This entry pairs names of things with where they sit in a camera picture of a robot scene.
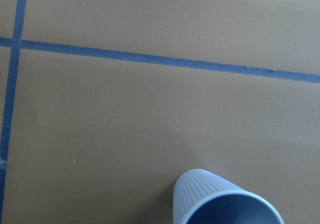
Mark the blue ribbed cup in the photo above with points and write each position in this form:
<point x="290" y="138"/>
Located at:
<point x="201" y="197"/>

